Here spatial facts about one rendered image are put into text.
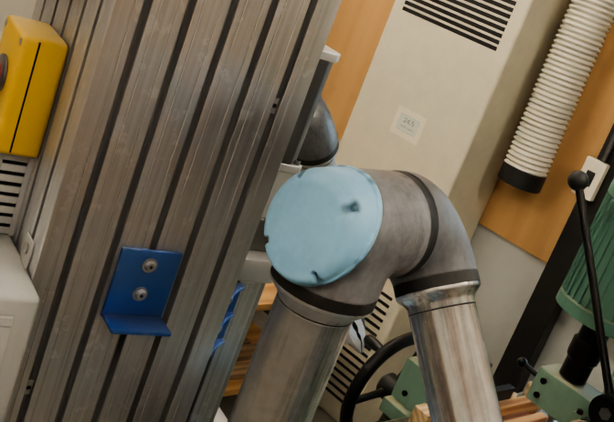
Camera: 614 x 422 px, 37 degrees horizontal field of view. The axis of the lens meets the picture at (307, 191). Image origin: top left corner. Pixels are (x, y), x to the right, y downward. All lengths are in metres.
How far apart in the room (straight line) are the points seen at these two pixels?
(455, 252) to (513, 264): 2.33
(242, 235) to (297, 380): 0.21
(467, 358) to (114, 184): 0.41
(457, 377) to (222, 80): 0.40
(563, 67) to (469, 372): 2.15
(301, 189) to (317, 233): 0.05
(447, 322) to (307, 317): 0.16
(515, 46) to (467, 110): 0.26
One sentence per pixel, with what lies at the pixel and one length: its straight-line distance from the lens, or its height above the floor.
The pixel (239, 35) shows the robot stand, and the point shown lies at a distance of 0.97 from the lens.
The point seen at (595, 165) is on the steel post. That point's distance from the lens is 3.06.
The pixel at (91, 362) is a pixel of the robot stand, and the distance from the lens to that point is 1.09.
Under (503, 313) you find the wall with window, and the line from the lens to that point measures 3.35.
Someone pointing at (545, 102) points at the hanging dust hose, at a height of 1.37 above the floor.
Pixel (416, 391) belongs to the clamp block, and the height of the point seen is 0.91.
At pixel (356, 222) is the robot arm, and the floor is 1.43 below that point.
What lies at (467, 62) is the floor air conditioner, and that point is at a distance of 3.10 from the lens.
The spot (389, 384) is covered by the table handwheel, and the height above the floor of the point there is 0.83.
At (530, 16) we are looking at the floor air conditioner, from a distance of 3.04.
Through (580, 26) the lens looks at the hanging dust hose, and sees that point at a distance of 3.05.
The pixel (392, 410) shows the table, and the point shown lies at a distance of 1.82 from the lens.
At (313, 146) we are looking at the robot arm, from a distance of 1.60.
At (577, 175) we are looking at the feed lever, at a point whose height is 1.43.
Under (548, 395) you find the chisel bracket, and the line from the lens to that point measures 1.75.
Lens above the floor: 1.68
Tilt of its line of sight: 16 degrees down
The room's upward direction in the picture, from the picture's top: 21 degrees clockwise
